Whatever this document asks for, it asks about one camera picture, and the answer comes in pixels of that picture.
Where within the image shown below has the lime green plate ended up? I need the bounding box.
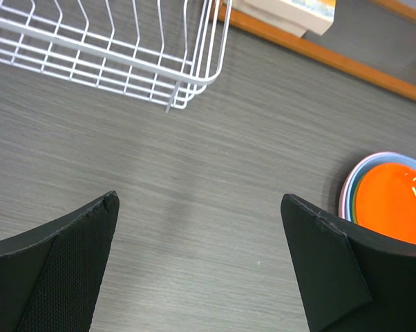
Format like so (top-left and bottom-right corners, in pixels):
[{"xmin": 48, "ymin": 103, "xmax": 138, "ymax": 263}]
[{"xmin": 350, "ymin": 181, "xmax": 360, "ymax": 224}]

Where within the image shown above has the orange wooden shelf rack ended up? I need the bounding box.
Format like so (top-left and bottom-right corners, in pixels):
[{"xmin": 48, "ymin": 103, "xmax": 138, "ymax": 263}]
[{"xmin": 229, "ymin": 9, "xmax": 416, "ymax": 102}]

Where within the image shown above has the pink plate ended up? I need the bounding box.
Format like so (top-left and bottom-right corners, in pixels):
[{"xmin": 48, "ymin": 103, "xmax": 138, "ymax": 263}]
[{"xmin": 338, "ymin": 151, "xmax": 391, "ymax": 219}]

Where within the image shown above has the light blue plate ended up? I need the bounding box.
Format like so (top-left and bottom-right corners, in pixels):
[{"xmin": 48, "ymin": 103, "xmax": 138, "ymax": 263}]
[{"xmin": 345, "ymin": 152, "xmax": 416, "ymax": 222}]

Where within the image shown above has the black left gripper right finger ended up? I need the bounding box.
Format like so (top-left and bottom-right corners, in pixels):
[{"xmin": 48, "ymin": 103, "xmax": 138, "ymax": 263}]
[{"xmin": 281, "ymin": 194, "xmax": 416, "ymax": 331}]

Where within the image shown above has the stack of books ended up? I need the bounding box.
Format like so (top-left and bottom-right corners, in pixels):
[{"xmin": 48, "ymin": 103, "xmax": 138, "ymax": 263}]
[{"xmin": 232, "ymin": 0, "xmax": 336, "ymax": 37}]

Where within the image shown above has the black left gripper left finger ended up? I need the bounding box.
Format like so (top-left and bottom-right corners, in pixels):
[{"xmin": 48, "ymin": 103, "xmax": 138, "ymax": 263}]
[{"xmin": 0, "ymin": 191, "xmax": 120, "ymax": 331}]

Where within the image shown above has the white wire dish rack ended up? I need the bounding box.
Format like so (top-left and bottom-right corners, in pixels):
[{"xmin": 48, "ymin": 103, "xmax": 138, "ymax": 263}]
[{"xmin": 0, "ymin": 1, "xmax": 232, "ymax": 109}]

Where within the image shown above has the orange plate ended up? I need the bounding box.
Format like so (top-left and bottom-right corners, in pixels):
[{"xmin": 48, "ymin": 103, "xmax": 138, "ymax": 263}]
[{"xmin": 356, "ymin": 163, "xmax": 416, "ymax": 245}]

